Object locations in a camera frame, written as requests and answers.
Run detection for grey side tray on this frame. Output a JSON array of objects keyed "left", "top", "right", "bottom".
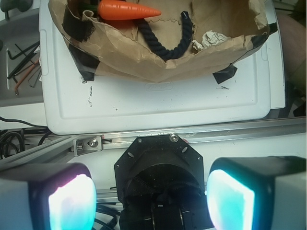
[{"left": 0, "top": 14, "right": 43, "bottom": 107}]

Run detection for metal corner bracket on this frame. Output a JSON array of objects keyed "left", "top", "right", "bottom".
[{"left": 73, "top": 135, "right": 103, "bottom": 157}]

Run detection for brown paper bag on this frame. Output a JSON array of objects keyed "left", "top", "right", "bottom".
[{"left": 48, "top": 0, "right": 276, "bottom": 83}]

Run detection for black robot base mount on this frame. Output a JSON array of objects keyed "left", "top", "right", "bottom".
[{"left": 114, "top": 137, "right": 213, "bottom": 230}]

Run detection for orange-handled wire tool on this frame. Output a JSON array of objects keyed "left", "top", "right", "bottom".
[{"left": 14, "top": 59, "right": 39, "bottom": 95}]

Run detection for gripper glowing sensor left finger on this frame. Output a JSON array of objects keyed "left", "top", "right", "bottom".
[{"left": 0, "top": 163, "right": 97, "bottom": 230}]

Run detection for aluminium frame rail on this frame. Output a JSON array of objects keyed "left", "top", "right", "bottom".
[{"left": 0, "top": 116, "right": 307, "bottom": 166}]

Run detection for white plastic tray lid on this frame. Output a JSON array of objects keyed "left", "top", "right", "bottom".
[{"left": 39, "top": 0, "right": 285, "bottom": 135}]

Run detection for black floor cables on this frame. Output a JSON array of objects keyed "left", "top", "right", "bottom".
[{"left": 0, "top": 116, "right": 52, "bottom": 161}]

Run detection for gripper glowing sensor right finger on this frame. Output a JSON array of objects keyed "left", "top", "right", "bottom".
[{"left": 207, "top": 156, "right": 307, "bottom": 230}]

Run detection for white paper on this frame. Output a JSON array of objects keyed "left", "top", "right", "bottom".
[{"left": 192, "top": 30, "right": 232, "bottom": 51}]

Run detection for dark blue rope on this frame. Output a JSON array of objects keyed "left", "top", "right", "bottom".
[{"left": 134, "top": 11, "right": 194, "bottom": 61}]

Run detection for orange toy carrot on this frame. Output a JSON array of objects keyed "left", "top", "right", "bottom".
[{"left": 97, "top": 0, "right": 162, "bottom": 20}]

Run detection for black hex key set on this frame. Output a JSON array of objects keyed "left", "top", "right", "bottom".
[{"left": 6, "top": 41, "right": 41, "bottom": 80}]

